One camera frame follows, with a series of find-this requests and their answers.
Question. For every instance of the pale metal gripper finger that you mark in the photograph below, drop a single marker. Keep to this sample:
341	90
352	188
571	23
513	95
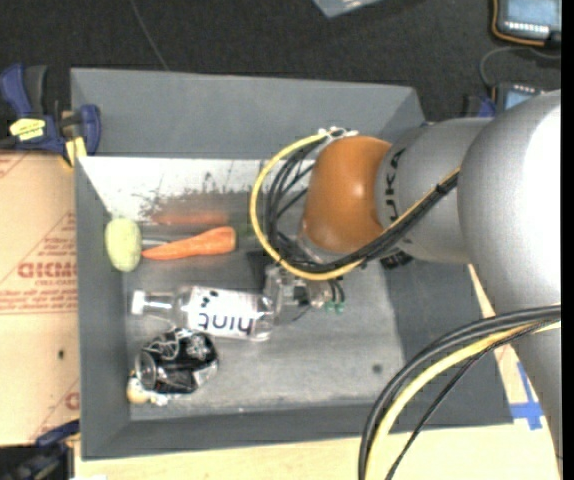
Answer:
277	277
283	307

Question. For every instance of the crushed black can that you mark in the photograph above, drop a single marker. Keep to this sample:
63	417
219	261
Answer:
182	363

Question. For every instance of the clear plastic bottle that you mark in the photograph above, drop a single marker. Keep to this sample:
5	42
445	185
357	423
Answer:
217	315

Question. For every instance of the orange toy carrot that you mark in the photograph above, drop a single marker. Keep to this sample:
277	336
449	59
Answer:
192	245

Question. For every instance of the grey metal bin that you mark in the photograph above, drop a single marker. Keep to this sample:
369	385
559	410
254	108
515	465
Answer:
317	363

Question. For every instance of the small white rounded object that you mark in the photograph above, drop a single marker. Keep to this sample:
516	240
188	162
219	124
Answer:
138	392

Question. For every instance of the brown cardboard board red print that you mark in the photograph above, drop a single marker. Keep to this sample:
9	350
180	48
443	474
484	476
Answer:
22	318

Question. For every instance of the pale green round fruit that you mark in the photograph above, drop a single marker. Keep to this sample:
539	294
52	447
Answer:
123	245

